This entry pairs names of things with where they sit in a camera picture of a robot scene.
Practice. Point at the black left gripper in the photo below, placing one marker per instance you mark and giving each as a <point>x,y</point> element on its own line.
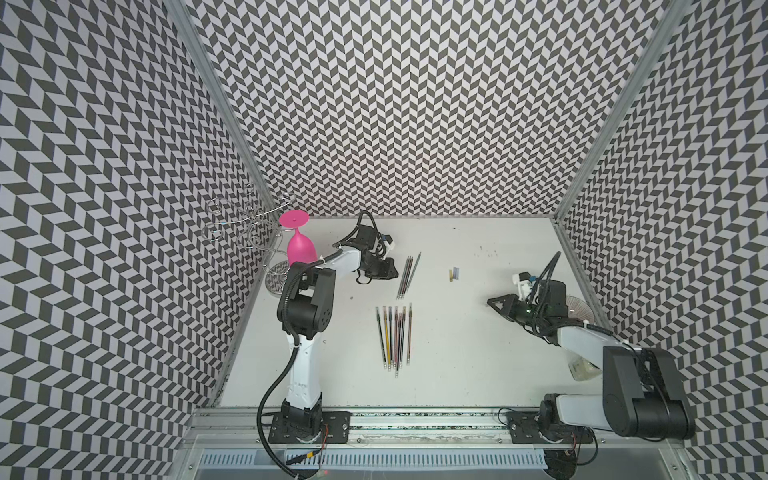
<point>387,272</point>

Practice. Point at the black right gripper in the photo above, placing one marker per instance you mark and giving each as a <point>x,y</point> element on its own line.
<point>511,298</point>

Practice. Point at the teal pencil clear cap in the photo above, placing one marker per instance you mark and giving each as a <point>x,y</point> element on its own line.
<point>407,274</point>

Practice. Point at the red pencil blue cap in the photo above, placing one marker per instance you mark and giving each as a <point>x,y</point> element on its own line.
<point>403,277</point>

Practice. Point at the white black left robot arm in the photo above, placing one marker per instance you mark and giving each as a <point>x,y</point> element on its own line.
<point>305,310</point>

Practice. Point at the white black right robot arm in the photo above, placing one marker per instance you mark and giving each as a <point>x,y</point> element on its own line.
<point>642,393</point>

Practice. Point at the black pencil purple cap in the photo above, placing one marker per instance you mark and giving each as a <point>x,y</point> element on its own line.
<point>391,337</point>

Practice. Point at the dark blue pencil purple cap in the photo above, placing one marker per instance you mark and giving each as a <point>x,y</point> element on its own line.
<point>397,326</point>

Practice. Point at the clear pink glass dish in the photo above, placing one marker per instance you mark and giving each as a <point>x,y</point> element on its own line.
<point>579,309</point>

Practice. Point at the pink plastic wine glass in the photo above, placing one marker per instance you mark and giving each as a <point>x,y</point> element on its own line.
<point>300,248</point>

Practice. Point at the small jar black lid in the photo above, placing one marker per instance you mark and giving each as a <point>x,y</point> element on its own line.
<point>582,369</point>

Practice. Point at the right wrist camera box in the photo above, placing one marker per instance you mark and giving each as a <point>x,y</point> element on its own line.
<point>524,283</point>

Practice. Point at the wire glass rack stand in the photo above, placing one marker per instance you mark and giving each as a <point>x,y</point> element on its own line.
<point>246,220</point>

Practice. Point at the aluminium corner post left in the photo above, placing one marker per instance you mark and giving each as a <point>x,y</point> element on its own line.
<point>188,35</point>

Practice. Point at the aluminium corner post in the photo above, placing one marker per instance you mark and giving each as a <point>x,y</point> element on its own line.
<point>670,20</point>
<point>188,35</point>

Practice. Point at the aluminium corner post right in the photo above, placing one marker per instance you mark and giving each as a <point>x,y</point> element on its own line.
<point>670,20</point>

